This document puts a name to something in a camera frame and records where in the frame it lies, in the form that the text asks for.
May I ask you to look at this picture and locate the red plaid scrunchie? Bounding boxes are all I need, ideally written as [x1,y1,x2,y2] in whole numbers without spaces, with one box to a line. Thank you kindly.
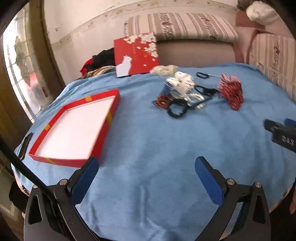
[217,85,245,111]

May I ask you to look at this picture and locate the square striped cushion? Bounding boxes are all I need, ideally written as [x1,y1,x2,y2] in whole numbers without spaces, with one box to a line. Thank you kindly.
[248,33,296,102]

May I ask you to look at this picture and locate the red cardboard box tray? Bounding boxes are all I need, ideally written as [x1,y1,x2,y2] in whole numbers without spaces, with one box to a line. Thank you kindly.
[28,89,121,168]

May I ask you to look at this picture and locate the black clothing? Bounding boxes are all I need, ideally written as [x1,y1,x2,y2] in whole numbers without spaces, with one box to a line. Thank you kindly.
[91,48,115,70]

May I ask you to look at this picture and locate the dark red polka dot scrunchie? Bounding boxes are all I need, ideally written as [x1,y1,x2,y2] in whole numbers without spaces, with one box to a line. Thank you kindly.
[218,73,241,90]

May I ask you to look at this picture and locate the black ring with silver chain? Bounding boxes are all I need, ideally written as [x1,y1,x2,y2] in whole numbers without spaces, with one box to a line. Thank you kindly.
[196,71,221,80]

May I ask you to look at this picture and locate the white plush item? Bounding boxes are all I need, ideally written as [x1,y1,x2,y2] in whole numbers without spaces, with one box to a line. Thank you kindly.
[245,1,279,25]

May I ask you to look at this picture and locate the smooth black hair tie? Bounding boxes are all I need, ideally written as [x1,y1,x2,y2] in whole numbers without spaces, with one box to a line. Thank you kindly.
[194,85,219,96]

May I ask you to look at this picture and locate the person's right forearm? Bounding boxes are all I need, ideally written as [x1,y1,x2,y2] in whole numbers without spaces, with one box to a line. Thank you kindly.
[289,181,296,215]

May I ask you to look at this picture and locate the pearl bracelet with green bead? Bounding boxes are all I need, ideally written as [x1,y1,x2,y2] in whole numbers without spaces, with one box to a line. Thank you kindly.
[185,93,206,109]

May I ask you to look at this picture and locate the wavy black hair tie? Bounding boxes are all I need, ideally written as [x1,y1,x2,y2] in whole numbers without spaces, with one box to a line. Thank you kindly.
[167,101,189,119]

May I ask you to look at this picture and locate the long striped cushion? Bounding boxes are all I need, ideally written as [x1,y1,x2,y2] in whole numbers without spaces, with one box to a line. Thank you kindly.
[124,13,239,42]

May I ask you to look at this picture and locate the window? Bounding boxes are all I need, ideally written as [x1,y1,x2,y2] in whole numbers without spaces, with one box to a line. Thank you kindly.
[2,7,56,123]

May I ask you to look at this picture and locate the brown pink sofa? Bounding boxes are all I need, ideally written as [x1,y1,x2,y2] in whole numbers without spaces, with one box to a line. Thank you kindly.
[156,10,296,70]

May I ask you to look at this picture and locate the blue table cloth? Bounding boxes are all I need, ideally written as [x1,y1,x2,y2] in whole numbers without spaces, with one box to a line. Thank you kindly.
[10,62,296,241]

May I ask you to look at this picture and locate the blue strap wristwatch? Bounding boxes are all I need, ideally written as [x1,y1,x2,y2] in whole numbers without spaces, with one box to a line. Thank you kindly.
[162,82,212,110]

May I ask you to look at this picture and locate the white fluffy scrunchie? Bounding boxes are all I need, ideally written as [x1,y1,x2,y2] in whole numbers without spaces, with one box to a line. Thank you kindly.
[150,65,178,76]

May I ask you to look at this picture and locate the red floral box lid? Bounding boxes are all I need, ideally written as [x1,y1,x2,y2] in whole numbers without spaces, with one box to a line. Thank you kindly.
[113,32,160,77]

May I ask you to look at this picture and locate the black cable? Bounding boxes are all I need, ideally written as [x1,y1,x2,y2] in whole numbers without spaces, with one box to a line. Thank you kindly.
[0,136,77,241]

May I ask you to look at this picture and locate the black phone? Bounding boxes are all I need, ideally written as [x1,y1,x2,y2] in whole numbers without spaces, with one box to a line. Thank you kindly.
[18,132,33,161]

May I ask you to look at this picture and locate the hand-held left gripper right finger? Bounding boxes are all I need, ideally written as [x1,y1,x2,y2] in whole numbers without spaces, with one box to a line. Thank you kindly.
[195,156,271,241]

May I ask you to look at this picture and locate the red bead bracelet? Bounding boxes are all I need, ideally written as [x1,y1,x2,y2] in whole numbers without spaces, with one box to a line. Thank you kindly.
[155,95,172,109]

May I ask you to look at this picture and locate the tan striped scarf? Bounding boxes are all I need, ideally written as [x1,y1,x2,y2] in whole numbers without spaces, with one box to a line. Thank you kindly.
[83,65,116,78]

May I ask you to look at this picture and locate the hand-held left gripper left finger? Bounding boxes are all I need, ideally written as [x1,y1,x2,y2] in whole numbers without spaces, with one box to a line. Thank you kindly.
[24,156,100,241]

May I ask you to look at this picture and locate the red cloth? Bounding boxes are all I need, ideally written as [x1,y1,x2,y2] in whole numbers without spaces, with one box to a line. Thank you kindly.
[80,59,94,76]

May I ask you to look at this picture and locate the white dotted scrunchie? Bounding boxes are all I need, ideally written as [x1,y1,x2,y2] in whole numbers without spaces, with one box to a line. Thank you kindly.
[166,71,195,96]

